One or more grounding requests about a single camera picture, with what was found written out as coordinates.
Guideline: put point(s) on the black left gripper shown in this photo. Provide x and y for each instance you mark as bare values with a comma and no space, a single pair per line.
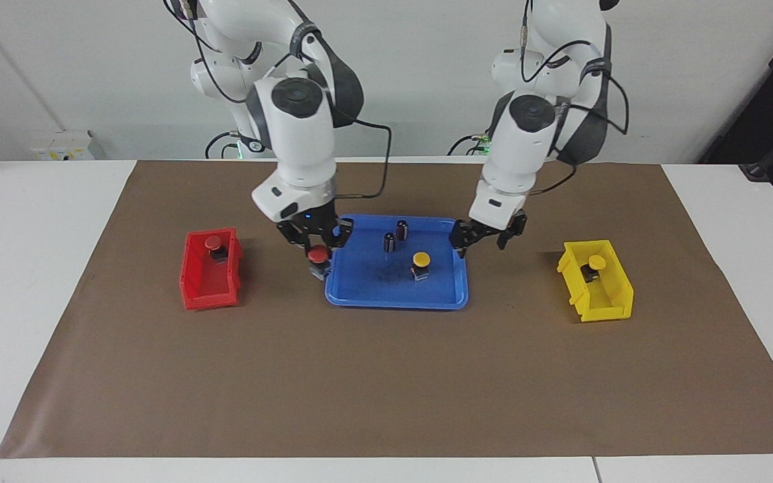
497,225

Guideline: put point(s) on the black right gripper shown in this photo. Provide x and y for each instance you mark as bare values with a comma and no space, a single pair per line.
313,225

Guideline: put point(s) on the red push button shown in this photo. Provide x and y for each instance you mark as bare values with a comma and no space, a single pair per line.
319,253
213,241

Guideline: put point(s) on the yellow push button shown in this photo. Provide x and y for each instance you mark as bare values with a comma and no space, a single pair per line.
598,260
421,257

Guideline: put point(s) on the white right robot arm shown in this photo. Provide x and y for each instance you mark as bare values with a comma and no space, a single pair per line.
299,147

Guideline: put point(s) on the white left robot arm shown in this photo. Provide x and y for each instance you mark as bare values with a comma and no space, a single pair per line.
521,147

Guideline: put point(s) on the black cylindrical capacitor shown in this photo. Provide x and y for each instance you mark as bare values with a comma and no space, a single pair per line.
401,230
390,243

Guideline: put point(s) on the blue plastic tray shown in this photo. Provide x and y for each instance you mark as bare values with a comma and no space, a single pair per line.
373,288

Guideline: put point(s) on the red plastic storage bin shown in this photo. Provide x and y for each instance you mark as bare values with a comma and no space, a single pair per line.
209,298

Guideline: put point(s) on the yellow plastic storage bin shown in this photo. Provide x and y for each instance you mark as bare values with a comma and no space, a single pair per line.
604,308

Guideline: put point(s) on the brown paper table mat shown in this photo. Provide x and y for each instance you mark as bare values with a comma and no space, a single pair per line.
386,389

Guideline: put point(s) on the black cabinet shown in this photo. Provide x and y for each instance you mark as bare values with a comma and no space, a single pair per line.
762,121

